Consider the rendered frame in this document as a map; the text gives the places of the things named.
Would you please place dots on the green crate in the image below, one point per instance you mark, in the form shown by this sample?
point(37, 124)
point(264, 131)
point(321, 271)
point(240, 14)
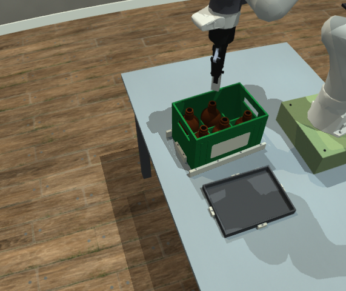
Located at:
point(217, 145)

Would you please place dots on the brown bottle with green label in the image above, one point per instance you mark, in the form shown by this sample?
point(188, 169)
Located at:
point(223, 124)

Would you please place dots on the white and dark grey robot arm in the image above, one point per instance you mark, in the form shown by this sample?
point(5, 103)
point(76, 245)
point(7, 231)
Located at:
point(328, 112)

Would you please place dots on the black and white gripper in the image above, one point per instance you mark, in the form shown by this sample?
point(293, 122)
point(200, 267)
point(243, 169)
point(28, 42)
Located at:
point(219, 37)

